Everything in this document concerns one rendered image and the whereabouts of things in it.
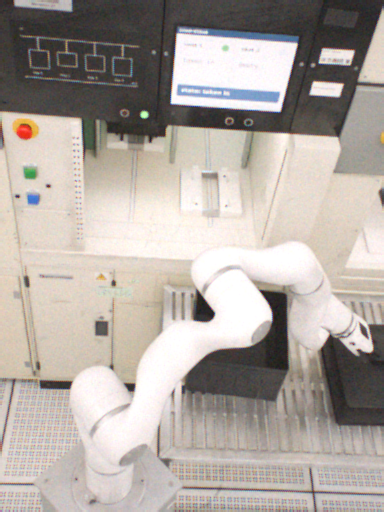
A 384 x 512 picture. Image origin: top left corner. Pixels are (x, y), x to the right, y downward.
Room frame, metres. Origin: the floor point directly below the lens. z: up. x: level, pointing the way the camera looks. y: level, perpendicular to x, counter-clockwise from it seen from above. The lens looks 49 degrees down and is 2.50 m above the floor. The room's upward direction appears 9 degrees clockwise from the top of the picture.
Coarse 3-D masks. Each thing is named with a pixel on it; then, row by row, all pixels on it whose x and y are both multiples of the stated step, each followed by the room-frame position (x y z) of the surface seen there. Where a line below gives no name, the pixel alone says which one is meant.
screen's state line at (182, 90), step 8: (184, 88) 1.39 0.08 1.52; (192, 88) 1.40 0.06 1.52; (200, 88) 1.40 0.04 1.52; (208, 88) 1.40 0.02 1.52; (216, 88) 1.40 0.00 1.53; (224, 88) 1.41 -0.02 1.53; (200, 96) 1.40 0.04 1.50; (208, 96) 1.40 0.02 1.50; (216, 96) 1.40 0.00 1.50; (224, 96) 1.41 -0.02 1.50; (232, 96) 1.41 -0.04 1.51; (240, 96) 1.41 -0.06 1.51; (248, 96) 1.41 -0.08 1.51; (256, 96) 1.42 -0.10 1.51; (264, 96) 1.42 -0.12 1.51; (272, 96) 1.42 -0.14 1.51
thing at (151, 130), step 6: (108, 120) 1.88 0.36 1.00; (108, 126) 1.88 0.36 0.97; (114, 126) 1.88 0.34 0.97; (120, 126) 1.89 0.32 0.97; (126, 126) 1.89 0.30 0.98; (132, 126) 1.89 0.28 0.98; (138, 126) 1.89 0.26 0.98; (144, 126) 1.90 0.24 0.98; (150, 126) 1.90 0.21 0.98; (156, 126) 1.90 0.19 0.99; (162, 126) 1.91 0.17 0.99; (108, 132) 1.88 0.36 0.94; (114, 132) 1.88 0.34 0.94; (120, 132) 1.89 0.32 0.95; (126, 132) 1.89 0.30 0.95; (132, 132) 1.89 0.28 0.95; (138, 132) 1.89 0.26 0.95; (144, 132) 1.90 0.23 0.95; (150, 132) 1.90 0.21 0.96; (156, 132) 1.90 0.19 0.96; (162, 132) 1.91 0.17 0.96; (150, 138) 1.92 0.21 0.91
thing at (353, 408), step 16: (336, 352) 1.14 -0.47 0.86; (336, 368) 1.09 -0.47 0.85; (352, 368) 1.09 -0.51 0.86; (368, 368) 1.10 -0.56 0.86; (336, 384) 1.06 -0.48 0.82; (352, 384) 1.04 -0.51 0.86; (368, 384) 1.05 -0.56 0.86; (336, 400) 1.02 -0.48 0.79; (352, 400) 0.99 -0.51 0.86; (368, 400) 1.00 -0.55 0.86; (336, 416) 0.98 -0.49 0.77; (352, 416) 0.97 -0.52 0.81; (368, 416) 0.97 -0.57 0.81
